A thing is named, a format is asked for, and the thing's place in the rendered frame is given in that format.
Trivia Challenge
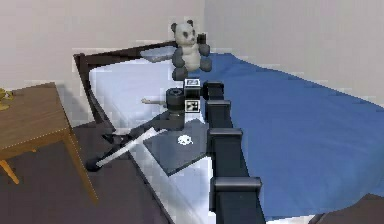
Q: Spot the grey blue pillow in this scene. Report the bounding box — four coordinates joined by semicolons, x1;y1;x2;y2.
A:
139;45;178;64

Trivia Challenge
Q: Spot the dark wooden bed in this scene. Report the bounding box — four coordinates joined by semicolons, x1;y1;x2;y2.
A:
73;40;384;224

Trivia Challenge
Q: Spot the panda plush toy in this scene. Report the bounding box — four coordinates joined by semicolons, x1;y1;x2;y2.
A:
170;19;214;82

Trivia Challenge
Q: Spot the yellow green small object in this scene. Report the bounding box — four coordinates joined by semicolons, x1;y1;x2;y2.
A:
0;87;15;112

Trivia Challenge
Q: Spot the blue blanket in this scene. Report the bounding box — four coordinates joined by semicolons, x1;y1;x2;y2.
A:
189;52;384;222

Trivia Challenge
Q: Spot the brown wooden table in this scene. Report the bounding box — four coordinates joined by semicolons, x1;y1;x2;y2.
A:
0;81;100;206

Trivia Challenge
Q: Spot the grey closed laptop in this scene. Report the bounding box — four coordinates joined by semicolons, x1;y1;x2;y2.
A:
142;118;214;178

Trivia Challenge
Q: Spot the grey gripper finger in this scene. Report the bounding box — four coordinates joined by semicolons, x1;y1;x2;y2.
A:
102;114;165;145
85;125;167;173

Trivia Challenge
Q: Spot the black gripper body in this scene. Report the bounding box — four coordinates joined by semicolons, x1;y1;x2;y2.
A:
159;87;186;132

